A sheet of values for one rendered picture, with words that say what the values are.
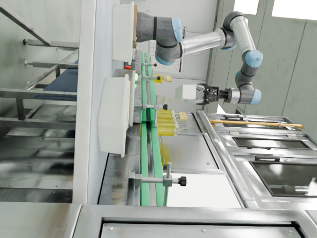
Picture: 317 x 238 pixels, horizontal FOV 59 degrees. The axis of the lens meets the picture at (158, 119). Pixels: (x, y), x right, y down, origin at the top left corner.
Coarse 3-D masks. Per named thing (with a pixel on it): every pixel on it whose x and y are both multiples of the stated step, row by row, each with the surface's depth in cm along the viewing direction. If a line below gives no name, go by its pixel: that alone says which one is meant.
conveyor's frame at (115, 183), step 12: (132, 132) 132; (132, 144) 121; (108, 156) 110; (120, 156) 111; (132, 156) 111; (108, 168) 102; (120, 168) 103; (132, 168) 104; (108, 180) 95; (120, 180) 96; (108, 192) 89; (120, 192) 90
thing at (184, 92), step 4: (176, 88) 146; (180, 88) 133; (184, 88) 126; (188, 88) 126; (192, 88) 126; (176, 92) 145; (180, 92) 133; (184, 92) 126; (188, 92) 126; (192, 92) 127; (176, 96) 144; (180, 96) 132; (184, 96) 126; (188, 96) 126; (192, 96) 127; (180, 100) 149; (184, 100) 146
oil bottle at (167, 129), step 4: (160, 124) 152; (164, 124) 153; (168, 124) 153; (172, 124) 154; (176, 124) 155; (160, 128) 150; (164, 128) 150; (168, 128) 151; (172, 128) 151; (176, 128) 151; (160, 132) 151; (164, 132) 151; (168, 132) 151; (172, 132) 152; (176, 132) 152
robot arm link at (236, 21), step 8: (232, 16) 153; (240, 16) 150; (224, 24) 161; (232, 24) 153; (240, 24) 148; (240, 32) 144; (248, 32) 144; (240, 40) 142; (248, 40) 139; (240, 48) 140; (248, 48) 136; (248, 56) 130; (256, 56) 129; (248, 64) 132; (256, 64) 131; (248, 72) 135
